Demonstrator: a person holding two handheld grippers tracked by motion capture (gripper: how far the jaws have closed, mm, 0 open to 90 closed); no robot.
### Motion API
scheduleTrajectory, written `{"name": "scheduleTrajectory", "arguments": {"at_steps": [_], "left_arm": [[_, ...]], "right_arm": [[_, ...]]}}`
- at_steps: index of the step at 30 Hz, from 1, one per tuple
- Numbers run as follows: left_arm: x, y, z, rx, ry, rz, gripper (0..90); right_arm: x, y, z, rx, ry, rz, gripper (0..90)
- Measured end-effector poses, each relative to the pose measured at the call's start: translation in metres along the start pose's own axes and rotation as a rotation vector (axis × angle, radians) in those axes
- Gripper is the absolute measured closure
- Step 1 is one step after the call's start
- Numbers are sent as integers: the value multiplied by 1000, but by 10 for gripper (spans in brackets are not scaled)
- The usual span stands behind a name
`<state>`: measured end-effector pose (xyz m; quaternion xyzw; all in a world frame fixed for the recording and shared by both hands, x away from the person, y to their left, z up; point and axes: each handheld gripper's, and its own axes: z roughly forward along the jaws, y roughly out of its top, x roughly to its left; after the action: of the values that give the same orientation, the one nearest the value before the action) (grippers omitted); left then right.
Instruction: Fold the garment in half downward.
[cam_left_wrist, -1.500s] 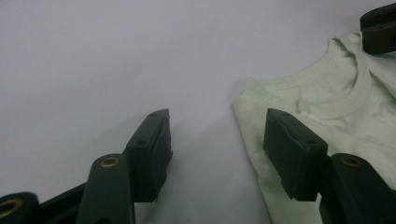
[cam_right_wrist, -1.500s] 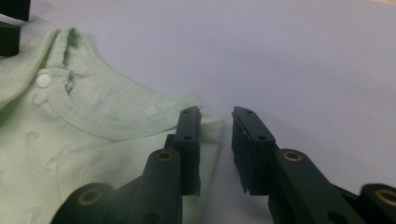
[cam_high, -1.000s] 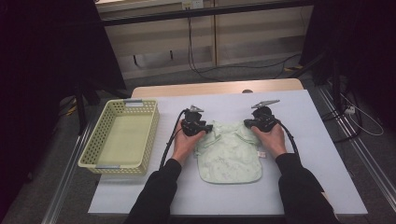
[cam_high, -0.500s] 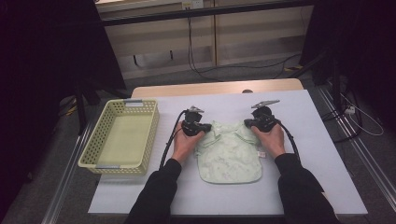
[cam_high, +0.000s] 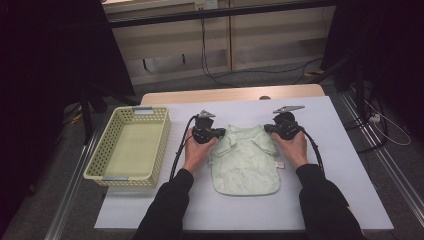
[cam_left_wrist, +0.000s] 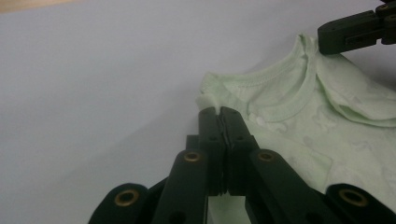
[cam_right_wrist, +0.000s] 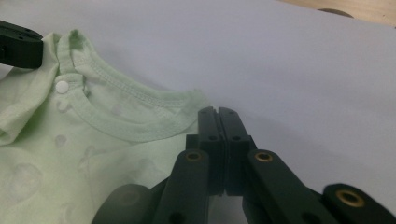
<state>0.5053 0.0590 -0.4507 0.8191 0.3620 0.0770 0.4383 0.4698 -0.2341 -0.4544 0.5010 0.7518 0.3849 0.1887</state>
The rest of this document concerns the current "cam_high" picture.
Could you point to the black curtain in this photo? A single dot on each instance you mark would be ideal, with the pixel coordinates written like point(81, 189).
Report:
point(383, 50)
point(50, 83)

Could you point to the light green baby shirt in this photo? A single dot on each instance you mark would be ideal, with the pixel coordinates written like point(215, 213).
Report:
point(245, 163)

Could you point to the person's left hand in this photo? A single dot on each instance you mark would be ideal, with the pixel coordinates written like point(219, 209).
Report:
point(196, 153)

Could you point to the wooden table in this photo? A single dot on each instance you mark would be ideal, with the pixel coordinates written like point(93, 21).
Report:
point(216, 95)

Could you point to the dark table grommet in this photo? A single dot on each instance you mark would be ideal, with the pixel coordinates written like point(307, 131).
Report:
point(265, 97)

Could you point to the white wall socket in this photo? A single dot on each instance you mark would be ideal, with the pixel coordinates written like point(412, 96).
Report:
point(206, 4)

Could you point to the yellow perforated plastic basket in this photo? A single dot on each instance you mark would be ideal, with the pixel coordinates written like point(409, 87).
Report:
point(133, 150)

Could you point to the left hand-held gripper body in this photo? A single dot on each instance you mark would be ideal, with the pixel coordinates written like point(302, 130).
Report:
point(203, 131)

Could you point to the black metal stand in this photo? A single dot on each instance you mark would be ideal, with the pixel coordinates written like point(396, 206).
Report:
point(358, 86)

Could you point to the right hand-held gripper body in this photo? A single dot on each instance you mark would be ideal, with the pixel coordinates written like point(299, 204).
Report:
point(286, 126)

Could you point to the beige wall cabinet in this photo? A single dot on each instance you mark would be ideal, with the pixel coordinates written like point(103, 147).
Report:
point(266, 40)

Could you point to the person's right hand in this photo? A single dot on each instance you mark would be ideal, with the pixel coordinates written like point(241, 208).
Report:
point(293, 151)

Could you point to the black tripod stand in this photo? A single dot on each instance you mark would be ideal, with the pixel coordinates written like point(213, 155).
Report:
point(87, 113)

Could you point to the white power strip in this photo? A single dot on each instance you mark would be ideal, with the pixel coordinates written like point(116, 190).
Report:
point(375, 118)

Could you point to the white table cover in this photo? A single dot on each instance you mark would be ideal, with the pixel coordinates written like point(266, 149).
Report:
point(250, 213)

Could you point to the aluminium floor rail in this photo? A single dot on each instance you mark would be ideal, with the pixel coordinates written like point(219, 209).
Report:
point(66, 200)
point(393, 166)

